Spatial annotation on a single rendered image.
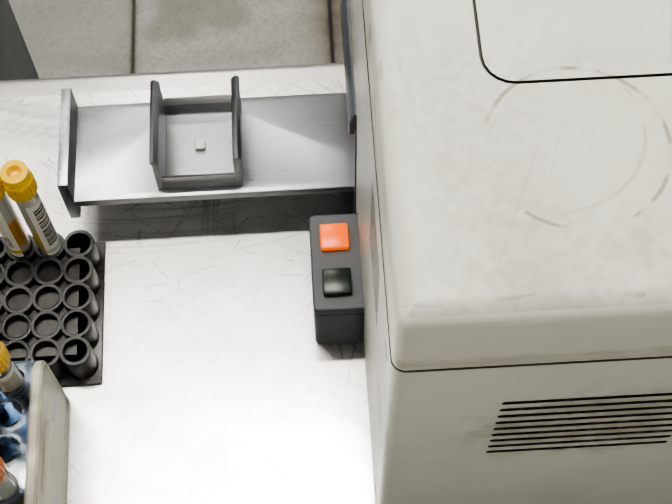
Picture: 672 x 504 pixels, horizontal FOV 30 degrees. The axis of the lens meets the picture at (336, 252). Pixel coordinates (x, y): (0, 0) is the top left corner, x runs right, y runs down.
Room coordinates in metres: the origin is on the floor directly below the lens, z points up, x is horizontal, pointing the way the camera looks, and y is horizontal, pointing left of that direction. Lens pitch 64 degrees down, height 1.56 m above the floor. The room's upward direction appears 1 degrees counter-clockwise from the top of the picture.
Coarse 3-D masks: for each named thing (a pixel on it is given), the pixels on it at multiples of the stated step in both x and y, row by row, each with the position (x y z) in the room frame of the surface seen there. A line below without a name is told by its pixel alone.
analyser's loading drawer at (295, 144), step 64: (64, 128) 0.39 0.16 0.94; (128, 128) 0.40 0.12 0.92; (192, 128) 0.40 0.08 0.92; (256, 128) 0.40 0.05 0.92; (320, 128) 0.40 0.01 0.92; (64, 192) 0.35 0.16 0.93; (128, 192) 0.36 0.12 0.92; (192, 192) 0.35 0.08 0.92; (256, 192) 0.35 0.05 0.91; (320, 192) 0.36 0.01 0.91
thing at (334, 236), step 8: (320, 224) 0.32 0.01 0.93; (328, 224) 0.32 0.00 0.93; (336, 224) 0.32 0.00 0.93; (344, 224) 0.32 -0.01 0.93; (320, 232) 0.32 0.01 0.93; (328, 232) 0.32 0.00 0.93; (336, 232) 0.32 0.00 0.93; (344, 232) 0.32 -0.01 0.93; (320, 240) 0.31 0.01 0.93; (328, 240) 0.31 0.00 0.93; (336, 240) 0.31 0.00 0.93; (344, 240) 0.31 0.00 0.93; (328, 248) 0.31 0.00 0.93; (336, 248) 0.31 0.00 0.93; (344, 248) 0.31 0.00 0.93
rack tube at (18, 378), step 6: (12, 366) 0.23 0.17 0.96; (6, 372) 0.23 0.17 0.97; (12, 372) 0.23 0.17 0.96; (18, 372) 0.23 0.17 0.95; (0, 378) 0.22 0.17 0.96; (6, 378) 0.22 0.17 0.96; (12, 378) 0.23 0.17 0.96; (18, 378) 0.23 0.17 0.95; (0, 384) 0.22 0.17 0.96; (6, 384) 0.22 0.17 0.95; (12, 384) 0.22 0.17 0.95; (18, 384) 0.23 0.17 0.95; (6, 390) 0.22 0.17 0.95; (12, 390) 0.22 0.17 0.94; (18, 408) 0.22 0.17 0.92
